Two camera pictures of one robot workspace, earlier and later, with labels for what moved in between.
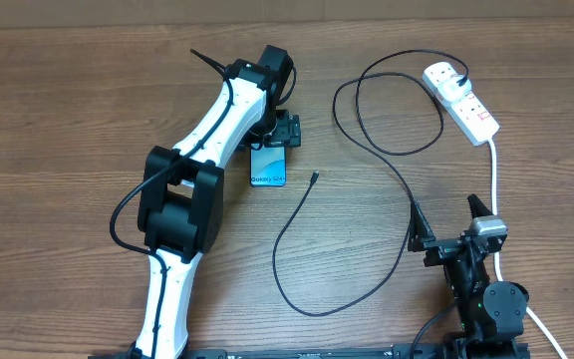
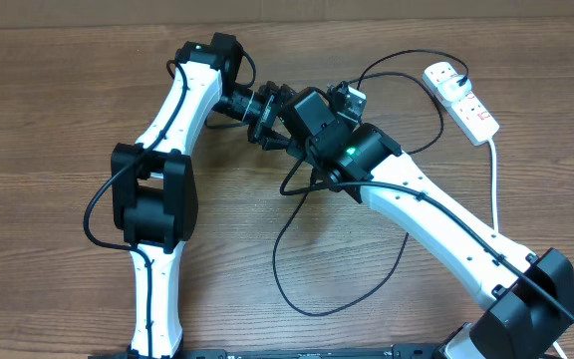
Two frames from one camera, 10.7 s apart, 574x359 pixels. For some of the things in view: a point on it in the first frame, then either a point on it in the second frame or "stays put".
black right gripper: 441,248 -> 306,148
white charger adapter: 449,90 stays put
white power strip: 467,114 stays put
